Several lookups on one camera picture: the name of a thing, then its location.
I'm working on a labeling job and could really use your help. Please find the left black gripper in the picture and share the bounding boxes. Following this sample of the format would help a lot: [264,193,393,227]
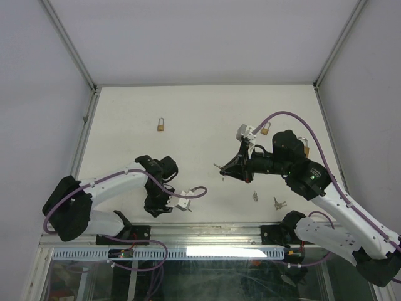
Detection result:
[144,182,177,217]

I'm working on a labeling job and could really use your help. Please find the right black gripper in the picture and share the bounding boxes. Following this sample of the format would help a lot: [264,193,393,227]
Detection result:
[220,144,290,184]

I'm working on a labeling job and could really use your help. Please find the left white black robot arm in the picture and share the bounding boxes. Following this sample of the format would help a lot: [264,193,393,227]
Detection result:
[42,155,179,244]

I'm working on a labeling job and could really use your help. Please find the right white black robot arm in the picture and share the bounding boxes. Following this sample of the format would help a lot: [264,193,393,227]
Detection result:
[220,125,400,287]

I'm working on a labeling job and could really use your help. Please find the small brass padlock right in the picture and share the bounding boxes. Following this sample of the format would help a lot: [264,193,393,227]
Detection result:
[260,122,271,135]

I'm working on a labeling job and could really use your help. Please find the small brass padlock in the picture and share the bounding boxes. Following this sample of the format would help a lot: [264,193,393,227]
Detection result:
[260,122,271,135]
[157,117,165,132]

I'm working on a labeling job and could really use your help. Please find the large brass padlock right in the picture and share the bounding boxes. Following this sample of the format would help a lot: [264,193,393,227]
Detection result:
[298,137,310,158]

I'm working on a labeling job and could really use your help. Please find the small brass padlock left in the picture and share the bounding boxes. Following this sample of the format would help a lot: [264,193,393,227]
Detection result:
[157,117,165,132]

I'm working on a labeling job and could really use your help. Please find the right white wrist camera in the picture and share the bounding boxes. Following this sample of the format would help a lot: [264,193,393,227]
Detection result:
[236,124,256,159]

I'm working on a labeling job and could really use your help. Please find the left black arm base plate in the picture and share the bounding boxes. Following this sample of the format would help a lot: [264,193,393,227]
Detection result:
[95,225,151,246]

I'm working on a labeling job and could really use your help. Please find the aluminium front rail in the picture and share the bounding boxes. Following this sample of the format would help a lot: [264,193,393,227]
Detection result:
[39,221,375,250]

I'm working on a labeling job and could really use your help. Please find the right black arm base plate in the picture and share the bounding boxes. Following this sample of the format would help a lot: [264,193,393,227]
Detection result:
[259,224,301,248]

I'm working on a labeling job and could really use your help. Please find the slotted grey cable duct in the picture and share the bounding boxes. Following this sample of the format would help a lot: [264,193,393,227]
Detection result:
[53,246,284,261]

